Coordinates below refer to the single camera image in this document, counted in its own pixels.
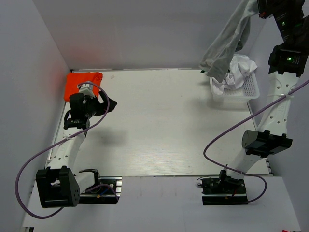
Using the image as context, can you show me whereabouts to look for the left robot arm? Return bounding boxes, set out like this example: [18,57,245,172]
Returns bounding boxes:
[36,91,117,208]

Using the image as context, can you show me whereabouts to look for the white plastic basket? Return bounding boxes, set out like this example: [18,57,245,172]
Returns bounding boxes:
[210,71,260,103]

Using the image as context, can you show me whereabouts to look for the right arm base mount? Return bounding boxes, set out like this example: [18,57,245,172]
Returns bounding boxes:
[196,176,248,206]

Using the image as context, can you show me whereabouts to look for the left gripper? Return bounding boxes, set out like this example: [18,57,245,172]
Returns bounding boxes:
[84,91,117,118]

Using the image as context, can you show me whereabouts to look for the grey t shirt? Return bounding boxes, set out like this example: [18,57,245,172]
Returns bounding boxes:
[199,0,258,83]

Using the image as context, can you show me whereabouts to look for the folded orange t shirt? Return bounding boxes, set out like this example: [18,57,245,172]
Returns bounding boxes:
[63,72,103,102]

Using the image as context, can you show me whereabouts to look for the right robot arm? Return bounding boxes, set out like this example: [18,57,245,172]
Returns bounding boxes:
[218,0,309,193]

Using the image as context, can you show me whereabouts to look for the white t shirt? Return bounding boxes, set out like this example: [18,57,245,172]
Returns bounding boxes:
[210,54,258,95]

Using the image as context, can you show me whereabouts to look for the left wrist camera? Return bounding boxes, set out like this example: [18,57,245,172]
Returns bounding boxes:
[78,81,95,98]

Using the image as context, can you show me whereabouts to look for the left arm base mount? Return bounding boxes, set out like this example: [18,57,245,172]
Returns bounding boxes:
[74,169,122,205]

